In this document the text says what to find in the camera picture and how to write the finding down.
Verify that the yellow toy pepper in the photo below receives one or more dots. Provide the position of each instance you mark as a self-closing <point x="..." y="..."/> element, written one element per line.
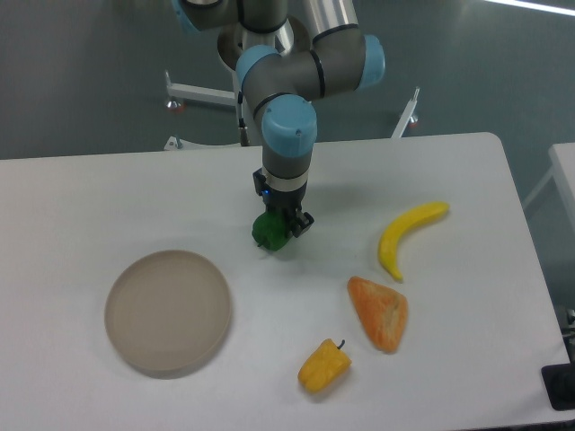
<point x="326" y="364"/>

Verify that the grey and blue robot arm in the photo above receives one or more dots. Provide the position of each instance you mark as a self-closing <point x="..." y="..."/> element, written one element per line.
<point x="279" y="82"/>

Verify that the yellow toy banana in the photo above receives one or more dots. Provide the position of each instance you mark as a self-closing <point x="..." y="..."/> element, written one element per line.
<point x="402" y="225"/>

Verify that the beige round plate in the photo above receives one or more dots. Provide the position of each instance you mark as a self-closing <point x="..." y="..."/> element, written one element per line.
<point x="168" y="313"/>

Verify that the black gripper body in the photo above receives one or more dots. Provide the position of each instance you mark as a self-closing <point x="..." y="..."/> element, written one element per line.
<point x="276" y="200"/>

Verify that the green toy pepper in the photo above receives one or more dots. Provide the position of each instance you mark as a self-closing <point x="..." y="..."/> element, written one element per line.
<point x="270" y="231"/>

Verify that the orange toy bread slice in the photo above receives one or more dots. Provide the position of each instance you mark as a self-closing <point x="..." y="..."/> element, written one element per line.
<point x="382" y="312"/>

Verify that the black device at table edge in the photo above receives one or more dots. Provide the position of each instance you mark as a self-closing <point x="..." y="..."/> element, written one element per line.
<point x="559" y="385"/>

